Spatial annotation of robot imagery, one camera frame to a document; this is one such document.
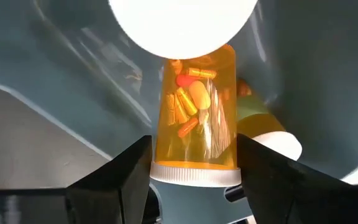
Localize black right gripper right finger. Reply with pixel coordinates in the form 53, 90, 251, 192
237, 133, 358, 224

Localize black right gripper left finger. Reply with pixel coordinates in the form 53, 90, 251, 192
0, 135, 153, 224

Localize orange bottle mixed capsules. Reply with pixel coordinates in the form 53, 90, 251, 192
149, 43, 242, 188

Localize blue plastic bin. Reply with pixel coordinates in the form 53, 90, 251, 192
0, 0, 358, 224

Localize orange pill bottle white cap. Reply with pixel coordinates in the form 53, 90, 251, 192
108, 0, 259, 60

